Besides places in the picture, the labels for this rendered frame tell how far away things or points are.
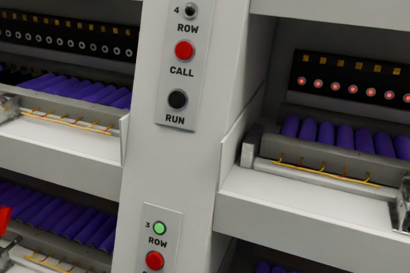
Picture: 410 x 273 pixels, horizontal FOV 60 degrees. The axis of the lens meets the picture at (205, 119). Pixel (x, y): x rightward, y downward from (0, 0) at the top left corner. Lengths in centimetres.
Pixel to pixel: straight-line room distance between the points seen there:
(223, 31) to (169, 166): 13
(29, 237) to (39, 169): 15
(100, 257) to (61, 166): 15
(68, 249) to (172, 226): 21
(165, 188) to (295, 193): 12
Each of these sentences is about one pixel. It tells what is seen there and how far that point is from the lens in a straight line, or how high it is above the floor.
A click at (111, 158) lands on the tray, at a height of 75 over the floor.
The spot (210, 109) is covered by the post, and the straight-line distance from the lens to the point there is 31.
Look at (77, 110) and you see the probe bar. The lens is 43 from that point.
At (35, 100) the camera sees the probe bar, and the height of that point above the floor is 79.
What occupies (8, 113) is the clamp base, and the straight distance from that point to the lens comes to 47.
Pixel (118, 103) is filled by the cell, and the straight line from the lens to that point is 45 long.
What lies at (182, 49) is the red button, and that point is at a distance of 31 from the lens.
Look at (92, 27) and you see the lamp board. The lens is 56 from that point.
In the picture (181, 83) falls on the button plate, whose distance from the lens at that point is 31.
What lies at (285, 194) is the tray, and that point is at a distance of 33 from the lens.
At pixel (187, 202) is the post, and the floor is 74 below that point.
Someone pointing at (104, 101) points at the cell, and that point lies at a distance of 46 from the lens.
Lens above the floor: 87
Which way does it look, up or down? 10 degrees down
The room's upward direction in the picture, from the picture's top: 9 degrees clockwise
